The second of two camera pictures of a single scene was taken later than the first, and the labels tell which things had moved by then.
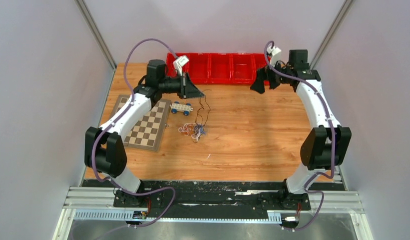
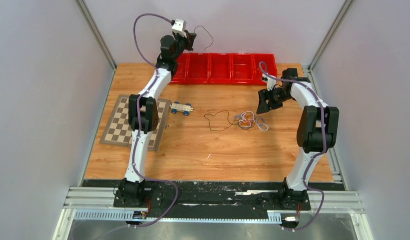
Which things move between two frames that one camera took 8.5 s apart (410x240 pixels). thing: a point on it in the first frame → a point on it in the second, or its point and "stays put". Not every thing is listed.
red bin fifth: (261, 61) stays put
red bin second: (199, 67) stays put
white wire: (194, 128) → (255, 121)
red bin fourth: (243, 68) stays put
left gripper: (187, 89) → (189, 40)
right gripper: (265, 73) → (264, 95)
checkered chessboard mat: (148, 133) stays put
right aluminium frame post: (347, 4) stays put
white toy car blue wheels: (176, 106) stays put
